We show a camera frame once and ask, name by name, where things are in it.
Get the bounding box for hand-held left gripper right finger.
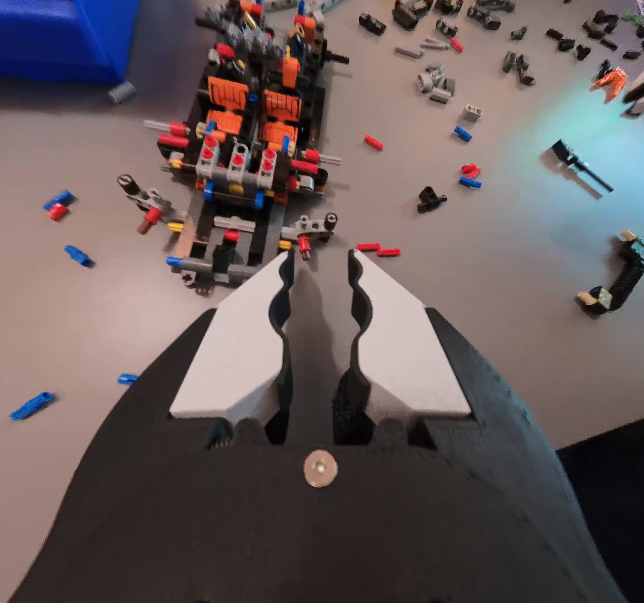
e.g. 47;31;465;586
332;249;473;444

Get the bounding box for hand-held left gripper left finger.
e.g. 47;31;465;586
169;251;296;425

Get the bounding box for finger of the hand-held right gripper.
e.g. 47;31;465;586
621;70;644;118

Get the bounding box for lego car chassis model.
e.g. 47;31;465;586
117;0;351;291

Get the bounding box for orange lego panel piece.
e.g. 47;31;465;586
589;68;629;103

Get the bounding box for black lego tool piece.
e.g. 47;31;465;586
542;138;615;199

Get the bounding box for black lego connector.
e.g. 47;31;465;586
416;186;448;214

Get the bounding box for scattered black lego pieces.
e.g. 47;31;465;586
358;0;644;86

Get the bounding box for black curved Lego assembly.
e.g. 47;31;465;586
576;230;644;317

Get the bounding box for cluster of grey lego connectors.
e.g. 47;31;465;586
416;64;457;106

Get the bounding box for long blue lego pin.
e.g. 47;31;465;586
9;391;56;421

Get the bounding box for grey lego axles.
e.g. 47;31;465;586
393;37;451;59

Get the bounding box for person's dark clothing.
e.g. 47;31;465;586
555;414;644;603

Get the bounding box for blue plastic bin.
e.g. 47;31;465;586
0;0;148;86

